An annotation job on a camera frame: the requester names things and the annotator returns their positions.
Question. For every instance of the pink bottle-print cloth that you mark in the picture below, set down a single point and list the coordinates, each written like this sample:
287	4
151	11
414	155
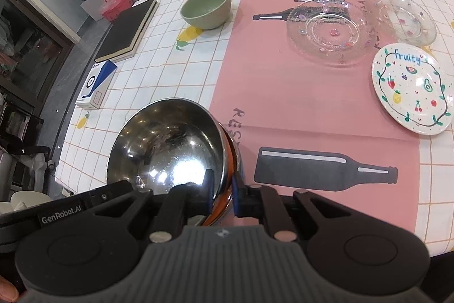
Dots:
283	93

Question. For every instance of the white fruit-print plate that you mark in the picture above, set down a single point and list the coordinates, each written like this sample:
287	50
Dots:
411	90

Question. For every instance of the black hardcover book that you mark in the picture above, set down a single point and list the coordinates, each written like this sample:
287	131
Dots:
127	29

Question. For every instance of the large clear glass plate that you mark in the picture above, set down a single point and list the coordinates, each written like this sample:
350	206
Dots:
333	33

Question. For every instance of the small clear glass plate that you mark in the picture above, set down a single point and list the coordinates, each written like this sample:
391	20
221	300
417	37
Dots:
404	19

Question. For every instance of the blue and white box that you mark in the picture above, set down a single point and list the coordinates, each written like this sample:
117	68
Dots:
94	86

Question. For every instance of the green ceramic bowl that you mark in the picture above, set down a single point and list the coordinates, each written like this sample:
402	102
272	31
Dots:
205	12

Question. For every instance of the white checked lemon tablecloth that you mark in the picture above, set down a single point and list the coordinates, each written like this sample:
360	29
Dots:
159	75

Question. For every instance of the white round stool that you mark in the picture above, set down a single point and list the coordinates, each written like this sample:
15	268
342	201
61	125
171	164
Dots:
30	200

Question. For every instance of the stainless steel bowl orange band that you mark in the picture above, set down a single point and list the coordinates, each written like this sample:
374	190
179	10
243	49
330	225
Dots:
159	139

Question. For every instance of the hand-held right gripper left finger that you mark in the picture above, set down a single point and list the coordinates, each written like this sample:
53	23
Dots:
208	189

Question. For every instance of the person's left hand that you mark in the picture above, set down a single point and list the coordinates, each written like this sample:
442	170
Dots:
7	290

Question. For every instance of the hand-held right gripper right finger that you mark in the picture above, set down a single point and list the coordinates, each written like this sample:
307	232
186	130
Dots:
237	198

